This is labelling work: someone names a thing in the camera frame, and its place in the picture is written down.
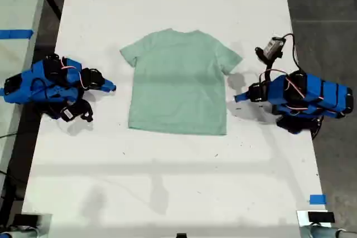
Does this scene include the pale grey side table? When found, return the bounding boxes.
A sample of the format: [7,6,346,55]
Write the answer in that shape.
[0,0,52,183]

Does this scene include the pale green T-shirt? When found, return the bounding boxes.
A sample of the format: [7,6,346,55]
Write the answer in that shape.
[119,28,243,136]

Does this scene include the square blue tape piece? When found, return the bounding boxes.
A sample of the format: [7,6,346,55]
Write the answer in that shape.
[309,194,327,205]

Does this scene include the long blue tape strip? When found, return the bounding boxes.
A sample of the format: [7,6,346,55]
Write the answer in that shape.
[0,29,35,40]

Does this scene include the small black box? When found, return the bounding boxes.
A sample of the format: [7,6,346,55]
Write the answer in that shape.
[12,213,40,226]
[307,211,335,224]

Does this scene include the silver metal plate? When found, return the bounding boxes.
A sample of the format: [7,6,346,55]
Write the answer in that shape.
[296,210,332,227]

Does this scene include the short black camera stalk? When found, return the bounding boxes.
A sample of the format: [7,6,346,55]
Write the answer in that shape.
[264,59,276,82]

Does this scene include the black camera cable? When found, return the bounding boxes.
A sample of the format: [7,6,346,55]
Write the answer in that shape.
[281,33,303,73]

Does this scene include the pale grey pipe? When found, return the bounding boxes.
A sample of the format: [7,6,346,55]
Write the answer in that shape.
[300,223,357,238]
[0,225,40,238]

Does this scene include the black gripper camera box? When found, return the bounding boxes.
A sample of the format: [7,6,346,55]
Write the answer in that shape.
[255,36,286,62]
[57,105,94,123]

